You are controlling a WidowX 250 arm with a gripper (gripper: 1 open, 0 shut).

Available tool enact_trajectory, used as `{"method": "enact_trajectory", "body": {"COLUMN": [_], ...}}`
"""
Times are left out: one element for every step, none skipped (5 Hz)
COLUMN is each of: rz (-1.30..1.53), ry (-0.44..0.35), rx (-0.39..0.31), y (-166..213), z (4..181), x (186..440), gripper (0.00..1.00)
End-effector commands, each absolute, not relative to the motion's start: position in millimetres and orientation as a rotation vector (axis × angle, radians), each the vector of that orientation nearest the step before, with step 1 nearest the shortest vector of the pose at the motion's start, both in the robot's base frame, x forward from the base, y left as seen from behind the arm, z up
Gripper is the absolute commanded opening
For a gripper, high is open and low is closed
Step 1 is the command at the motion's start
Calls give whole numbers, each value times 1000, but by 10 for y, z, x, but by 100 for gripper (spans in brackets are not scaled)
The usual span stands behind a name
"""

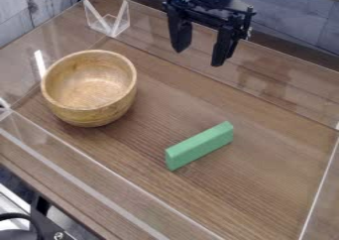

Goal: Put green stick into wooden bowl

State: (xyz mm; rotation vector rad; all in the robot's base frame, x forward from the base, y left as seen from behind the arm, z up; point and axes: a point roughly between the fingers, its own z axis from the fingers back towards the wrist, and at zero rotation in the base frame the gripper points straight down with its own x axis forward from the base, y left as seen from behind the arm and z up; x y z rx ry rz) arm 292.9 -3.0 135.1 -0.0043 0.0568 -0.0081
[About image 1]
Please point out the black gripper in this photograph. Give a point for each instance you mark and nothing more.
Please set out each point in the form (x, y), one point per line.
(212, 13)

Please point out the green rectangular block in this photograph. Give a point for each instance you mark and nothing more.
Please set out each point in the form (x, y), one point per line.
(197, 146)

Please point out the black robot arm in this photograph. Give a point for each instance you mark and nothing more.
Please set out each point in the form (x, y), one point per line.
(226, 16)

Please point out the wooden bowl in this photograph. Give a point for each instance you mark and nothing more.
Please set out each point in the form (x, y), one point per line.
(89, 87)

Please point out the clear acrylic enclosure walls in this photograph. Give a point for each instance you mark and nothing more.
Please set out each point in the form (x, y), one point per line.
(268, 187)

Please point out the black table leg bracket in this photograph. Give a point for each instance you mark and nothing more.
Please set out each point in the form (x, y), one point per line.
(52, 231)

